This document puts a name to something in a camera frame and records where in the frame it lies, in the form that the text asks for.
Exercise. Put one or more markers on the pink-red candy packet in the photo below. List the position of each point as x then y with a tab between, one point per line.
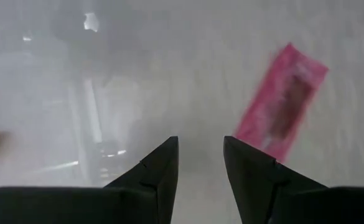
281	102

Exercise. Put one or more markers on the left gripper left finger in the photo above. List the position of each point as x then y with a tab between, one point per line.
107	205

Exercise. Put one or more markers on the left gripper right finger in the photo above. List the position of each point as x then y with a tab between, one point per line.
278	199

